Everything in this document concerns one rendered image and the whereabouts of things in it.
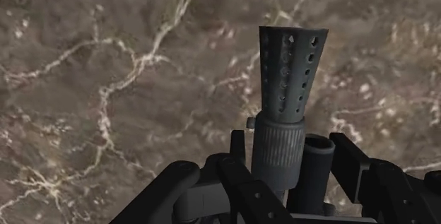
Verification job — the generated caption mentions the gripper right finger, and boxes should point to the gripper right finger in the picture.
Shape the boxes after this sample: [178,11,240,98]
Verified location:
[329,132,441,224]

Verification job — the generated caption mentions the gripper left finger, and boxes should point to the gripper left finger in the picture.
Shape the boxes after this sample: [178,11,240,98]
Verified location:
[110,129,295,224]

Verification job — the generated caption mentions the grey perforated kitchen torch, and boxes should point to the grey perforated kitchen torch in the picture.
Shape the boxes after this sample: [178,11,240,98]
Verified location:
[245,25,337,217]

